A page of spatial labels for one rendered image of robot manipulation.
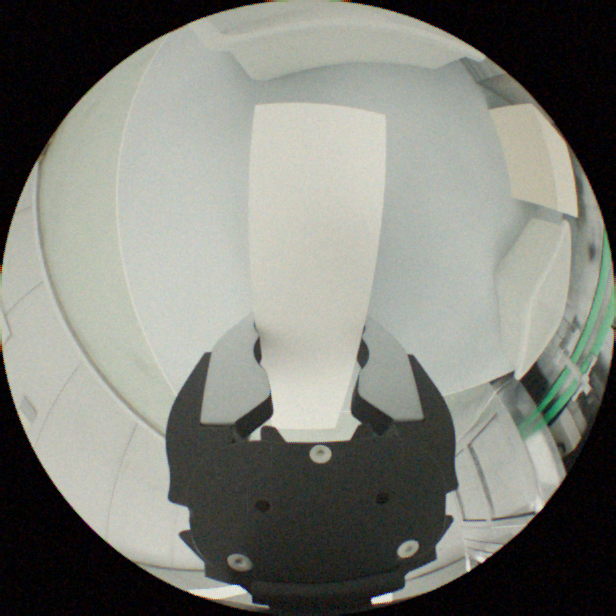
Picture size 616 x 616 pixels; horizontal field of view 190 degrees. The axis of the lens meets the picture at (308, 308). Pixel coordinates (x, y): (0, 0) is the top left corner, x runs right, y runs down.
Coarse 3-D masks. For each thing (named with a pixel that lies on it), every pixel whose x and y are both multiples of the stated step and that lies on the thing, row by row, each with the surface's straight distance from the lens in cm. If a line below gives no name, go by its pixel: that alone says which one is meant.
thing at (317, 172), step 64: (256, 128) 10; (320, 128) 10; (384, 128) 11; (256, 192) 9; (320, 192) 9; (256, 256) 10; (320, 256) 9; (256, 320) 11; (320, 320) 11; (320, 384) 14
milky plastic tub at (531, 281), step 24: (528, 240) 30; (552, 240) 30; (504, 264) 27; (528, 264) 26; (552, 264) 39; (504, 288) 26; (528, 288) 24; (552, 288) 43; (504, 312) 31; (528, 312) 23; (552, 312) 47; (504, 336) 36; (528, 336) 28; (528, 360) 42
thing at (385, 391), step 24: (384, 336) 11; (360, 360) 11; (384, 360) 9; (408, 360) 10; (360, 384) 8; (384, 384) 8; (408, 384) 9; (360, 408) 8; (384, 408) 8; (408, 408) 8; (384, 432) 8
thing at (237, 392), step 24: (240, 336) 10; (216, 360) 9; (240, 360) 9; (216, 384) 8; (240, 384) 8; (264, 384) 8; (216, 408) 8; (240, 408) 7; (264, 408) 8; (240, 432) 8
